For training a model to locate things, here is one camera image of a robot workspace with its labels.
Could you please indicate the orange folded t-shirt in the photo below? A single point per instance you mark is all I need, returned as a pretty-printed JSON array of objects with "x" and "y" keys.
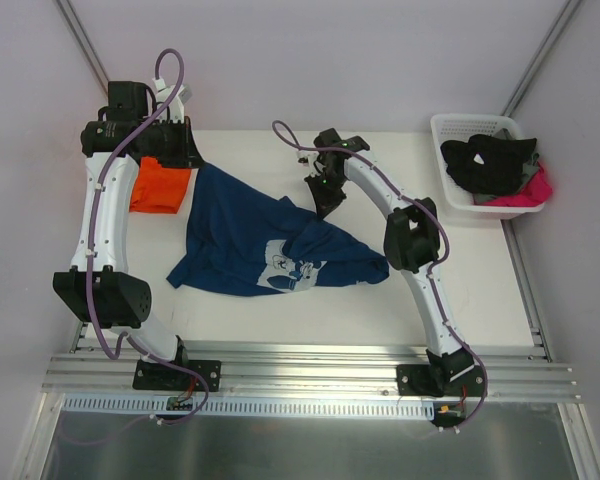
[{"x": 158, "y": 190}]

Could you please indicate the aluminium mounting rail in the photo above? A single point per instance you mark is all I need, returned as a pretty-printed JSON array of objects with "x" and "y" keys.
[{"x": 515, "y": 374}]

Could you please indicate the corner aluminium profile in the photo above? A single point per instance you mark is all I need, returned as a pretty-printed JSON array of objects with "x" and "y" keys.
[
  {"x": 97, "y": 65},
  {"x": 551, "y": 39}
]

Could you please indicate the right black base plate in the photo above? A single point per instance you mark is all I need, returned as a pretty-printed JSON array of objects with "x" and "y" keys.
[{"x": 429, "y": 381}]

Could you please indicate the left corner aluminium profile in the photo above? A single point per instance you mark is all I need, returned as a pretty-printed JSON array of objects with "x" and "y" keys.
[{"x": 97, "y": 65}]

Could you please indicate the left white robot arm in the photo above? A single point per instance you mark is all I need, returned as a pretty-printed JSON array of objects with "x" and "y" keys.
[{"x": 97, "y": 288}]

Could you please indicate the right corner aluminium profile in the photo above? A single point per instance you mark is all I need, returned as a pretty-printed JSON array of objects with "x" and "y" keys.
[{"x": 551, "y": 39}]

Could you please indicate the navy blue t-shirt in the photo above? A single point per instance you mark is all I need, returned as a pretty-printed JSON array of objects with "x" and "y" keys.
[{"x": 242, "y": 242}]

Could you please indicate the pink t-shirt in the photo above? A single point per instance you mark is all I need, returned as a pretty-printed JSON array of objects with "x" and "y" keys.
[{"x": 535, "y": 190}]

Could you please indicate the white slotted cable duct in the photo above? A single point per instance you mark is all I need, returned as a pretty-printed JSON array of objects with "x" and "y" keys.
[{"x": 251, "y": 407}]

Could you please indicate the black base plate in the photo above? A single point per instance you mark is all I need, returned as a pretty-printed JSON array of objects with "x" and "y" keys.
[
  {"x": 429, "y": 381},
  {"x": 150, "y": 376}
]

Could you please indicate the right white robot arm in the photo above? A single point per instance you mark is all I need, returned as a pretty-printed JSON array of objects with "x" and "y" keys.
[{"x": 411, "y": 245}]

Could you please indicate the black t-shirt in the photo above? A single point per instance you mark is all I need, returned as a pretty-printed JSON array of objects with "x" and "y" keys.
[{"x": 486, "y": 165}]

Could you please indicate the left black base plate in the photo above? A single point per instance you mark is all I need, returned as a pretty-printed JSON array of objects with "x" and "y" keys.
[{"x": 150, "y": 376}]

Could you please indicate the white plastic laundry basket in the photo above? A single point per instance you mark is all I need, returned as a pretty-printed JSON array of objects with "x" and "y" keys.
[{"x": 461, "y": 127}]

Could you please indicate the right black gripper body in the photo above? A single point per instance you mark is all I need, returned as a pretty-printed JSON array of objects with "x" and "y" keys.
[{"x": 325, "y": 185}]

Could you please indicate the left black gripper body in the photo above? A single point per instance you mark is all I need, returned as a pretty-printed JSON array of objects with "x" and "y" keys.
[{"x": 181, "y": 145}]

